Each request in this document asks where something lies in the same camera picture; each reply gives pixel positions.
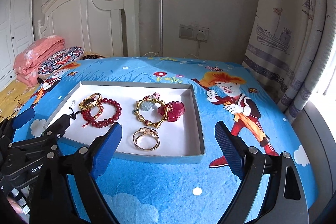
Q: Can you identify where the blue cartoon tablecloth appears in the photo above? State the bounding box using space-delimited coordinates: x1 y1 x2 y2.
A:
14 57 318 223

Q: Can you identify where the white wardrobe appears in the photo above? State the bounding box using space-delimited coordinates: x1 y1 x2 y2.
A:
0 0 35 89

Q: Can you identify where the pink folded quilt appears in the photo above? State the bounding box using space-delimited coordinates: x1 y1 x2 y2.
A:
13 35 65 87

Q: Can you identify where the red bead bracelet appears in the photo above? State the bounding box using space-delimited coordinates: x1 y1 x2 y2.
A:
89 97 123 128

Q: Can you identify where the gold bamboo bangle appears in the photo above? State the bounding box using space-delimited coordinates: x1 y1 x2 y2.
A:
133 97 167 128

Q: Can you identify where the white bed headboard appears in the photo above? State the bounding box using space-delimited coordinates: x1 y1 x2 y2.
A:
38 0 140 57

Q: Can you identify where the clear crystal pendant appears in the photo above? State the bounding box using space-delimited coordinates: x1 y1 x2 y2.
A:
139 93 160 111

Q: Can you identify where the grey shallow tray box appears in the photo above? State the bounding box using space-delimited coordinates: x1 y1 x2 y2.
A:
44 81 205 164

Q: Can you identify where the gold double ring bangle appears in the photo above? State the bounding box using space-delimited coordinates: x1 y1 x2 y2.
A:
132 127 160 151

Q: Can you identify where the wall switch socket panel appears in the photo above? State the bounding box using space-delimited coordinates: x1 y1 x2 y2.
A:
179 24 210 43

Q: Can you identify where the yellow floral bed sheet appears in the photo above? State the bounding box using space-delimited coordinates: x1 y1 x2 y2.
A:
0 80 39 121

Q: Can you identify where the silver metal pole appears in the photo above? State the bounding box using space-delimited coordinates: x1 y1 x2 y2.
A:
159 0 163 57

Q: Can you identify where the patterned round pillow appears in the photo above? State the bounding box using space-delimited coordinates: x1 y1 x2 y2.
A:
38 47 84 80

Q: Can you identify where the white plug and cable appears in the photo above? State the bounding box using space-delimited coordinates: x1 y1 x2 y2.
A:
183 32 206 59

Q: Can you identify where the ship print curtain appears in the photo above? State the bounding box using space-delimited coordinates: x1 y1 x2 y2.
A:
243 0 335 121

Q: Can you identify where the red flower hair clip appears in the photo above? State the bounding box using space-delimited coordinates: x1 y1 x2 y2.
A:
157 101 185 122

